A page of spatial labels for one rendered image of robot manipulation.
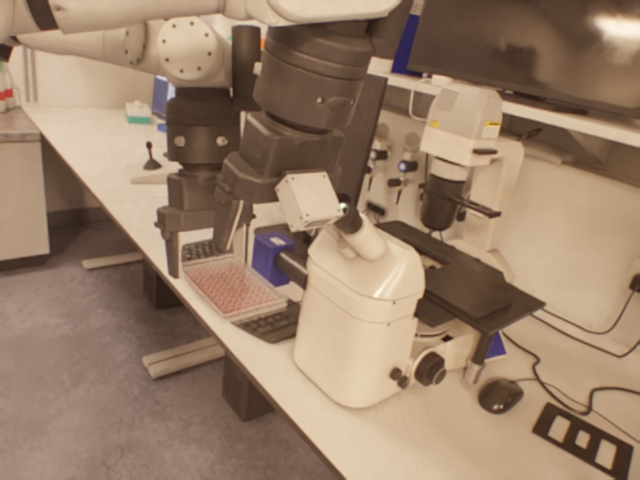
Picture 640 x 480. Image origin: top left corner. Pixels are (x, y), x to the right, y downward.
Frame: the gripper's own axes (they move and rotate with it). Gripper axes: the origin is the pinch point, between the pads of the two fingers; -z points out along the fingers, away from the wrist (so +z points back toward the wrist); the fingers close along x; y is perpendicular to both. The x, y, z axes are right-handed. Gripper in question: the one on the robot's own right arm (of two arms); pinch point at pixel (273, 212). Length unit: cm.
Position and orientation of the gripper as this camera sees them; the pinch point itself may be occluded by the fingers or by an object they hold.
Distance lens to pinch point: 46.8
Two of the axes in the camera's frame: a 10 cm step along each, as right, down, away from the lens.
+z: 2.8, -8.1, -5.2
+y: -5.8, -5.8, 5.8
